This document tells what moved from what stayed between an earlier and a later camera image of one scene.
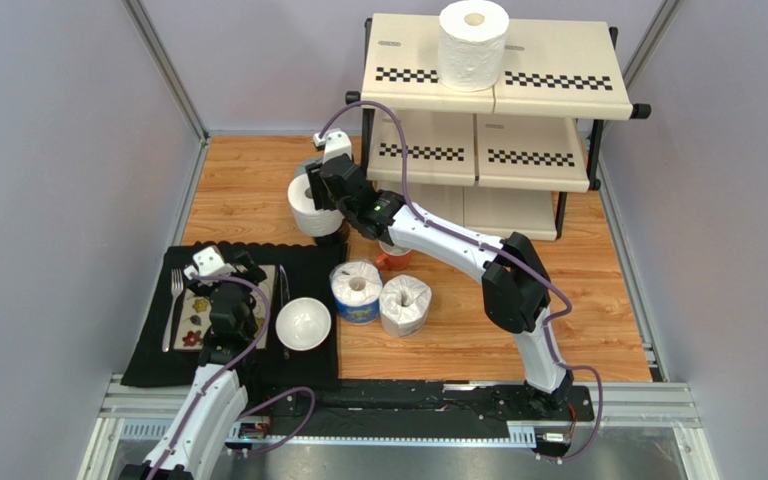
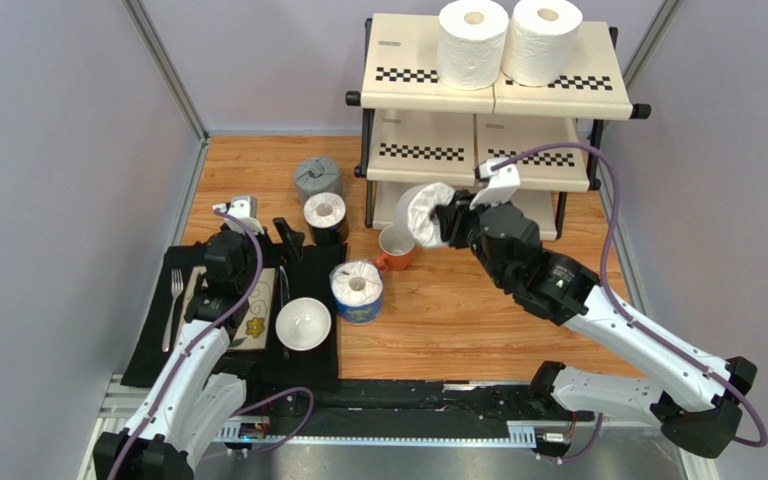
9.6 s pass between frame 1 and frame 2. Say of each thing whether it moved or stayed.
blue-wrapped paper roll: stayed
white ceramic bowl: stayed
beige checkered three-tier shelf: stayed
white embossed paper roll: moved
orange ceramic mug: stayed
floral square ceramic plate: stayed
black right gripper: moved
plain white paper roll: stayed
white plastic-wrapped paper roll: moved
